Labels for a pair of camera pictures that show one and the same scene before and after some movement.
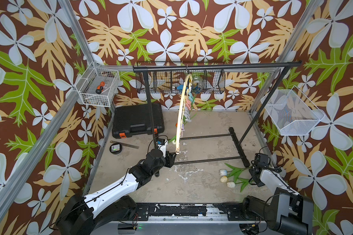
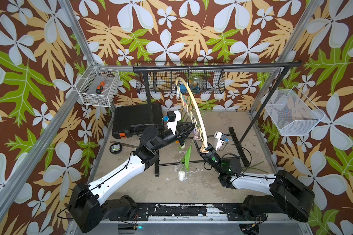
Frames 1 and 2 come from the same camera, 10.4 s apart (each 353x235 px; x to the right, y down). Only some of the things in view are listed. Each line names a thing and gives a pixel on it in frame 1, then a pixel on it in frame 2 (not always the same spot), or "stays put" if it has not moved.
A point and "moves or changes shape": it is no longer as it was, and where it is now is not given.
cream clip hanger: (185, 104) moves or changes shape
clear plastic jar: (197, 84) stays put
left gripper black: (169, 159) -> (178, 130)
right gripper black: (250, 170) -> (209, 153)
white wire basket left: (98, 86) stays put
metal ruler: (126, 145) stays put
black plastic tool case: (135, 119) stays put
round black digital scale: (115, 148) stays put
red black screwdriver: (100, 88) stays put
